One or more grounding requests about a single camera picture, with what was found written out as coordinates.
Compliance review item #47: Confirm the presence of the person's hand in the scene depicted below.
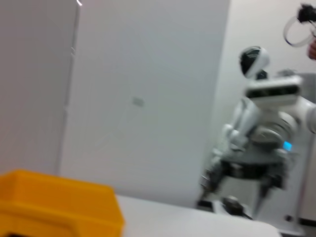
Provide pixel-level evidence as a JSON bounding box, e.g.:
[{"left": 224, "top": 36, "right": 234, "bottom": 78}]
[{"left": 307, "top": 40, "right": 316, "bottom": 60}]

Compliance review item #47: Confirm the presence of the yellow plastic bin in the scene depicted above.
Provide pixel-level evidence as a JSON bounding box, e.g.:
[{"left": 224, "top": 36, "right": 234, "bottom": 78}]
[{"left": 0, "top": 169, "right": 125, "bottom": 237}]

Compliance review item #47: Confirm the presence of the small black device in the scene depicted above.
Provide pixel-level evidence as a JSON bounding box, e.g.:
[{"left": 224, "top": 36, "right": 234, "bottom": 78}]
[{"left": 223, "top": 196, "right": 253, "bottom": 220}]

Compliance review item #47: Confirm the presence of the white humanoid robot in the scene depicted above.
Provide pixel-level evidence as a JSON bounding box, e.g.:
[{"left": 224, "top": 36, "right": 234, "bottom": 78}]
[{"left": 197, "top": 45, "right": 316, "bottom": 223}]

